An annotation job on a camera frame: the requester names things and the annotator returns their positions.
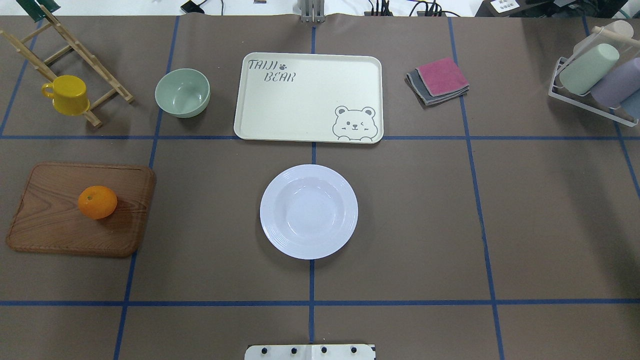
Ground white round plate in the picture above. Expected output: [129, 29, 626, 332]
[259, 164, 359, 260]

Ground orange fruit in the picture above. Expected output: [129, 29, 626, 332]
[77, 186, 118, 220]

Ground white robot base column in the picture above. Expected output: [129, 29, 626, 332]
[244, 343, 377, 360]

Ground cream bear tray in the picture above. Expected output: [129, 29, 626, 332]
[233, 52, 384, 144]

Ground grey cloth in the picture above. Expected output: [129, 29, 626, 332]
[406, 69, 469, 107]

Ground pink cloth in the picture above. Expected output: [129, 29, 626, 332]
[416, 57, 469, 97]

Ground green bowl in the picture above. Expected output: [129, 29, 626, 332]
[154, 68, 211, 119]

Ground black small device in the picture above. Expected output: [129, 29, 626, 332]
[180, 0, 207, 14]

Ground white cup rack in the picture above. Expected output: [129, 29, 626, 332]
[548, 26, 640, 127]

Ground yellow mug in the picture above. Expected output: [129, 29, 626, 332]
[41, 75, 90, 116]

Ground wooden cutting board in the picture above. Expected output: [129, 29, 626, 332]
[6, 162, 156, 258]

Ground purple cup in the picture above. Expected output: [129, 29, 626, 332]
[590, 57, 640, 109]

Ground beige cup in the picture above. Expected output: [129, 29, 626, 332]
[573, 20, 634, 57]

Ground dark green cup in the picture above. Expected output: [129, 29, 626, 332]
[16, 0, 61, 23]

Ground wooden drying rack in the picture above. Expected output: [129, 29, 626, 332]
[1, 6, 134, 128]

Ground aluminium frame post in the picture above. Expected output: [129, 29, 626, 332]
[297, 0, 326, 24]

